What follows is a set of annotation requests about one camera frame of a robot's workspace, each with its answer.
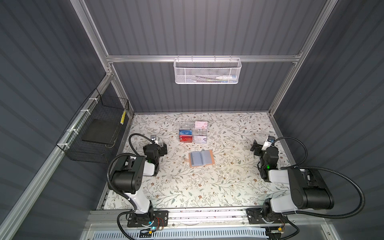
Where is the pink leather card holder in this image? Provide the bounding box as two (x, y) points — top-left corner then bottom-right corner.
(189, 150), (215, 168)

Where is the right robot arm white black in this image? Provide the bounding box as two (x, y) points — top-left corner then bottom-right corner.
(251, 136), (335, 223)

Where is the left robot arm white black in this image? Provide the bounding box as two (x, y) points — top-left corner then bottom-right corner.
(107, 144), (168, 221)

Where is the red card in organizer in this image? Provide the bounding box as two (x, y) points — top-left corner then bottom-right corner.
(179, 135), (193, 143)

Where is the white card in organizer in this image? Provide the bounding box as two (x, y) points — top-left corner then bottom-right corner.
(193, 136), (208, 144)

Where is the clear acrylic card organizer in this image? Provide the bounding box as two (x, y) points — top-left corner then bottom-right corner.
(179, 121), (208, 144)

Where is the pink card in organizer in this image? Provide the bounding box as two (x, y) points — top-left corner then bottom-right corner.
(195, 121), (208, 130)

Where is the yellow tag on basket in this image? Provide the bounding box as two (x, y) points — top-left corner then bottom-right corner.
(120, 110), (127, 125)

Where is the black pad in basket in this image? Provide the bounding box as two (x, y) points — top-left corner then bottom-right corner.
(82, 119), (117, 144)

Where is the white tube in basket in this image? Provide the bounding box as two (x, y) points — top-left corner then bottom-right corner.
(216, 75), (238, 83)

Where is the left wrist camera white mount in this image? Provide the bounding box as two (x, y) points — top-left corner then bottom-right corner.
(151, 135), (159, 144)

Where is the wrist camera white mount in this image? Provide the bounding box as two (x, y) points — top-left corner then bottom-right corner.
(151, 135), (159, 144)
(262, 136), (276, 151)

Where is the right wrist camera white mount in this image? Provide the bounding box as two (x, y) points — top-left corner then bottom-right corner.
(262, 136), (276, 151)

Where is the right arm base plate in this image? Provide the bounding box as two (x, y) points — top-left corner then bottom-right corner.
(246, 207), (286, 225)

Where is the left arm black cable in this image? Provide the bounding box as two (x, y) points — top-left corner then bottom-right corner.
(106, 133), (155, 240)

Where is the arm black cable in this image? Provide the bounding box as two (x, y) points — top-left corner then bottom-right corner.
(273, 136), (366, 219)
(106, 133), (155, 240)

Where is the black wire mesh basket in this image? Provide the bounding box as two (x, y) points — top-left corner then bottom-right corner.
(57, 90), (130, 164)

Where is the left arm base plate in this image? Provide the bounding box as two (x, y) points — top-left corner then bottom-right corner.
(126, 211), (169, 228)

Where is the white perforated cable duct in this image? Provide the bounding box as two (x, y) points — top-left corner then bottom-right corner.
(91, 227), (268, 240)

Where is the white wire mesh basket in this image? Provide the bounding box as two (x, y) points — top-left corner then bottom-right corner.
(173, 58), (242, 85)

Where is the aluminium front rail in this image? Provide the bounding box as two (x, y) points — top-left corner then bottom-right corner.
(85, 205), (328, 231)

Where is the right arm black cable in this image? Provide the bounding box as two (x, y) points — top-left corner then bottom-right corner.
(273, 136), (366, 219)

